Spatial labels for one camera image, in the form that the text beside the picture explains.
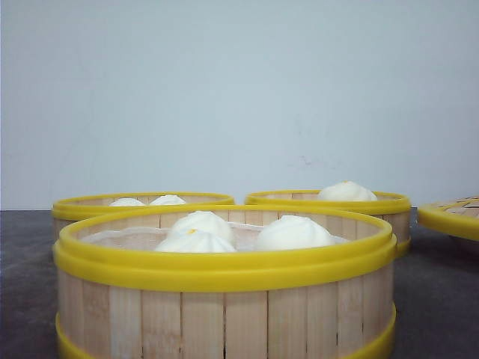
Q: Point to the yellow rimmed steamer lid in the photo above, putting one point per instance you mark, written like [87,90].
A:
[457,217]

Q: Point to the front bamboo steamer basket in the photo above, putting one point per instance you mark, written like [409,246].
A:
[330,302]

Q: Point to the white bun front left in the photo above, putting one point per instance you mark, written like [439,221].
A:
[195,242]

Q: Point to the white bun front right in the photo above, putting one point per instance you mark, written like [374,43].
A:
[292,232]

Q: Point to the white bun middle back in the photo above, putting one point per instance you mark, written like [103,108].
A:
[206,221]

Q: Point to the white bun yellow dot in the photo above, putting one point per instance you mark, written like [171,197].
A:
[346,191]

